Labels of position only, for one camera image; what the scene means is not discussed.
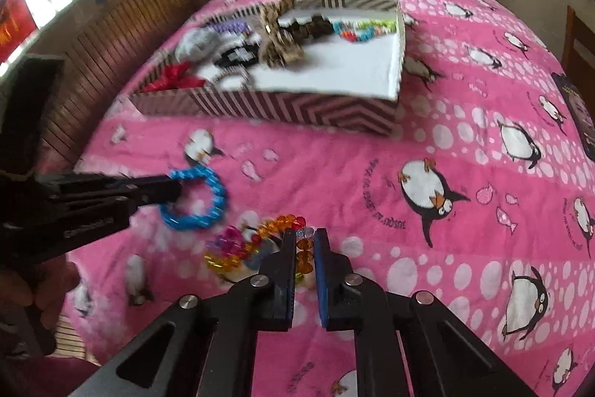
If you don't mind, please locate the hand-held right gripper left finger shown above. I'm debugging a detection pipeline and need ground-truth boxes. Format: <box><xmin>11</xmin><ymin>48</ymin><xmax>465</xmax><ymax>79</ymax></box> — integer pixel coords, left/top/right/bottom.
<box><xmin>70</xmin><ymin>228</ymin><xmax>298</xmax><ymax>397</ymax></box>

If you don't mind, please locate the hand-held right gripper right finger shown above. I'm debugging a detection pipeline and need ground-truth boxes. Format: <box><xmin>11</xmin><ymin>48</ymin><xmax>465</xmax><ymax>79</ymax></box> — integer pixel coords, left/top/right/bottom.
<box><xmin>313</xmin><ymin>227</ymin><xmax>540</xmax><ymax>397</ymax></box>

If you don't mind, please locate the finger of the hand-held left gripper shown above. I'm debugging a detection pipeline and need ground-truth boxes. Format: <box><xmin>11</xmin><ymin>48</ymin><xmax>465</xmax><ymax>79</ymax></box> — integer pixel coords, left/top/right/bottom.
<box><xmin>35</xmin><ymin>173</ymin><xmax>184</xmax><ymax>216</ymax></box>

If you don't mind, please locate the orange bead bracelet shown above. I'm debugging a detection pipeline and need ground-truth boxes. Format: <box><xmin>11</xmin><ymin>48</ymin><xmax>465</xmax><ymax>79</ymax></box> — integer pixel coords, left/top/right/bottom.
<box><xmin>205</xmin><ymin>215</ymin><xmax>318</xmax><ymax>279</ymax></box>

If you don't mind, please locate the blue bead bracelet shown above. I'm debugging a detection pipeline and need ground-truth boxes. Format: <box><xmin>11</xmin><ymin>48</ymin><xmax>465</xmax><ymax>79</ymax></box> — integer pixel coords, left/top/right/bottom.
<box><xmin>159</xmin><ymin>166</ymin><xmax>228</xmax><ymax>230</ymax></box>

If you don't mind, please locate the red bow hair clip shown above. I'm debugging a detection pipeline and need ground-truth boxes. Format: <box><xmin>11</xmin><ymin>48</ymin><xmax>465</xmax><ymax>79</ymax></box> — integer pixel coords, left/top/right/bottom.
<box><xmin>139</xmin><ymin>62</ymin><xmax>208</xmax><ymax>93</ymax></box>

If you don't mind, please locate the light blue fluffy scrunchie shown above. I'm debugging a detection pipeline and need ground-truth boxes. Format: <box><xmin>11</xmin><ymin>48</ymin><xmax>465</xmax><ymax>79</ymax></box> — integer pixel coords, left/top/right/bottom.
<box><xmin>174</xmin><ymin>27</ymin><xmax>224</xmax><ymax>62</ymax></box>

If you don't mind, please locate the striped cardboard box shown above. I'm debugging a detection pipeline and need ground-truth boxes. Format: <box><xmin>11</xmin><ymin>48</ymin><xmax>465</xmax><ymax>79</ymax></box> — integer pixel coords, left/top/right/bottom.
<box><xmin>128</xmin><ymin>0</ymin><xmax>409</xmax><ymax>138</ymax></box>

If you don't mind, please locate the purple bead bracelet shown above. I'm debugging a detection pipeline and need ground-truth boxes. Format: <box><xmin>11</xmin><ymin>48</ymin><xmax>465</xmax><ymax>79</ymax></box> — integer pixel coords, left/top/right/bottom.
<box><xmin>205</xmin><ymin>21</ymin><xmax>254</xmax><ymax>39</ymax></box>

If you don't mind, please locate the black scrunchie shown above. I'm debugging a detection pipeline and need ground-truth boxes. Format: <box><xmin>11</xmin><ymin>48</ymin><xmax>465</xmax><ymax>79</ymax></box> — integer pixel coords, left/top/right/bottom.
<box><xmin>286</xmin><ymin>18</ymin><xmax>333</xmax><ymax>42</ymax></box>

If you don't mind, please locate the multicolour bead bracelet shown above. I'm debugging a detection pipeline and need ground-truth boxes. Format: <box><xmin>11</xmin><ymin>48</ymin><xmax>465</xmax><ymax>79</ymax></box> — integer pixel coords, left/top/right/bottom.
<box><xmin>331</xmin><ymin>18</ymin><xmax>399</xmax><ymax>36</ymax></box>

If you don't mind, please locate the person's left hand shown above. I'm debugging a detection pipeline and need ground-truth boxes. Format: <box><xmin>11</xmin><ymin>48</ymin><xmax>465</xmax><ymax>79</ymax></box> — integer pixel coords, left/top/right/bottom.
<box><xmin>0</xmin><ymin>258</ymin><xmax>83</xmax><ymax>333</ymax></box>

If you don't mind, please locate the pink penguin blanket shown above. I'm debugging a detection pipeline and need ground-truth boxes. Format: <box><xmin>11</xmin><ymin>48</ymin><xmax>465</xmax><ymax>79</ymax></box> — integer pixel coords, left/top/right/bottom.
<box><xmin>58</xmin><ymin>0</ymin><xmax>595</xmax><ymax>397</ymax></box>

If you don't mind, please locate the black white hair accessory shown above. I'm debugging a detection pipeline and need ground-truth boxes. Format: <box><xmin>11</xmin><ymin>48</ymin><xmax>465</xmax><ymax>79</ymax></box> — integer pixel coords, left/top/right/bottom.
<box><xmin>211</xmin><ymin>41</ymin><xmax>261</xmax><ymax>70</ymax></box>

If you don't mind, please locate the red banner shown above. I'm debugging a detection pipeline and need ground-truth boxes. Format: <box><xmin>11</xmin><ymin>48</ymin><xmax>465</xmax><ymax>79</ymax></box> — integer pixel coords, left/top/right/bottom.
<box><xmin>0</xmin><ymin>0</ymin><xmax>40</xmax><ymax>63</ymax></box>

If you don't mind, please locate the dark book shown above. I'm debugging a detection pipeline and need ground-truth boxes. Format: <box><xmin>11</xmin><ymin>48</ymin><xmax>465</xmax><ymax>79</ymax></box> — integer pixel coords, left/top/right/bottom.
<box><xmin>551</xmin><ymin>73</ymin><xmax>595</xmax><ymax>160</ymax></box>

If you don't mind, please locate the wooden chair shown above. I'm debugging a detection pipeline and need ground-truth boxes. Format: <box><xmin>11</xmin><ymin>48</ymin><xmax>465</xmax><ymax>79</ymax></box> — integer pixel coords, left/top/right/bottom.
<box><xmin>560</xmin><ymin>5</ymin><xmax>595</xmax><ymax>74</ymax></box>

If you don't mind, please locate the pink yellow clear bead bracelet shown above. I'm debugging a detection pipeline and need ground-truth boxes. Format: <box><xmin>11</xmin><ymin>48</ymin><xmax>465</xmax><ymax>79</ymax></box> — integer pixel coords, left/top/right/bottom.
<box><xmin>207</xmin><ymin>226</ymin><xmax>254</xmax><ymax>268</ymax></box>

